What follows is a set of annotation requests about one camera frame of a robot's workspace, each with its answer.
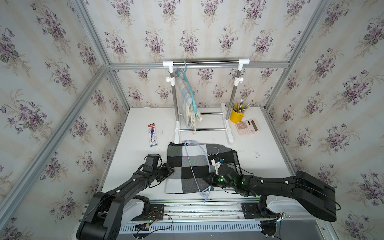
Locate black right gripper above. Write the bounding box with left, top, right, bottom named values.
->
left=199, top=172, right=236, bottom=190

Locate light blue plastic clothes hanger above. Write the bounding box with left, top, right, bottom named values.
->
left=181, top=140, right=220, bottom=202

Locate blue cream plaid scarf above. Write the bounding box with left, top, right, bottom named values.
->
left=175, top=70, right=203, bottom=134

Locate teal plastic clothes hanger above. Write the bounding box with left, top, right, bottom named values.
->
left=176, top=60, right=198, bottom=116

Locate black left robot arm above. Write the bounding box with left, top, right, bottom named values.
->
left=76, top=154, right=175, bottom=240

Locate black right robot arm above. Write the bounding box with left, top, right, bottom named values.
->
left=203, top=163, right=341, bottom=222

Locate black grey checkered scarf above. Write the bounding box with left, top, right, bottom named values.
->
left=165, top=141, right=240, bottom=194

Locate red white pen box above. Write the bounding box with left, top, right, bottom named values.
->
left=148, top=123, right=158, bottom=147

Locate white and steel clothes rack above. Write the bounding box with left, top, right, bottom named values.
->
left=162, top=59, right=250, bottom=144

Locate pink calculator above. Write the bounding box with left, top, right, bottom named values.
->
left=235, top=120, right=259, bottom=136

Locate yellow pen holder cup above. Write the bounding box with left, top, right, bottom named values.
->
left=230, top=98, right=250, bottom=124

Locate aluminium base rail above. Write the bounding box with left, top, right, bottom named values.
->
left=119, top=199, right=291, bottom=239

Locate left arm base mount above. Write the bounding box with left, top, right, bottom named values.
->
left=122, top=196, right=165, bottom=224

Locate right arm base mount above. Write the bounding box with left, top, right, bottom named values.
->
left=241, top=196, right=305, bottom=219

